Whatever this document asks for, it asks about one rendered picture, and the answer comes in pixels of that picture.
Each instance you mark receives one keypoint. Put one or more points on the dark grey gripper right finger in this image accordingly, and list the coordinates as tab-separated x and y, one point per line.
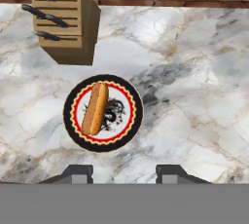
171	171

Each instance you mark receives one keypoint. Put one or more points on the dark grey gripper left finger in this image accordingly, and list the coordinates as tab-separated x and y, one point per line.
78	171

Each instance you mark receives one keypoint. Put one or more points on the brown hot dog bun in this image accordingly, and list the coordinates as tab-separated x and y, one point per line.
95	107

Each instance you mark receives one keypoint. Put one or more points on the black rimmed patterned plate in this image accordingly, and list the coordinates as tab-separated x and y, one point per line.
128	117

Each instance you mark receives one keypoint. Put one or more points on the wooden knife block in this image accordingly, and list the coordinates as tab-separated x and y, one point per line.
69	23

